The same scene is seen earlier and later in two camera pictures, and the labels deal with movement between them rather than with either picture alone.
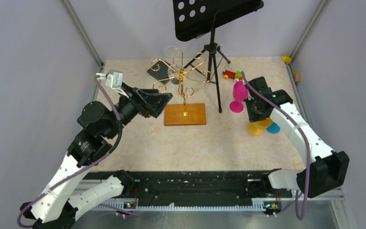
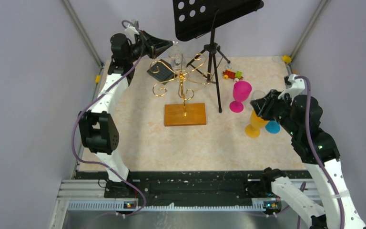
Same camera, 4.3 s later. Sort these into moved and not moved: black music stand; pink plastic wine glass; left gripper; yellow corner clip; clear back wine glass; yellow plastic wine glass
Moved: left gripper; clear back wine glass
Not moved: pink plastic wine glass; black music stand; yellow corner clip; yellow plastic wine glass
